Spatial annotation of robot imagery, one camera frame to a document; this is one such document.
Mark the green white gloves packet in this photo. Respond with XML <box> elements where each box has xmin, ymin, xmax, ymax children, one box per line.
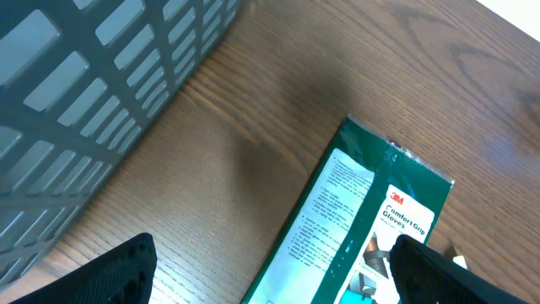
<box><xmin>243</xmin><ymin>116</ymin><xmax>454</xmax><ymax>304</ymax></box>

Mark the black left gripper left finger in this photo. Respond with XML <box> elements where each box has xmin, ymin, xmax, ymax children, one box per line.
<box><xmin>14</xmin><ymin>232</ymin><xmax>157</xmax><ymax>304</ymax></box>

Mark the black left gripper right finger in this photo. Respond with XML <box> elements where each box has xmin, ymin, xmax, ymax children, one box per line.
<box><xmin>390</xmin><ymin>235</ymin><xmax>525</xmax><ymax>304</ymax></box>

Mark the light green snack packet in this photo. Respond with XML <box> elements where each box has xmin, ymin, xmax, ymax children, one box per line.
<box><xmin>444</xmin><ymin>246</ymin><xmax>468</xmax><ymax>269</ymax></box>

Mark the grey plastic mesh basket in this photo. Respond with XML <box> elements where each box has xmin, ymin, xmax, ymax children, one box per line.
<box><xmin>1</xmin><ymin>0</ymin><xmax>241</xmax><ymax>287</ymax></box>

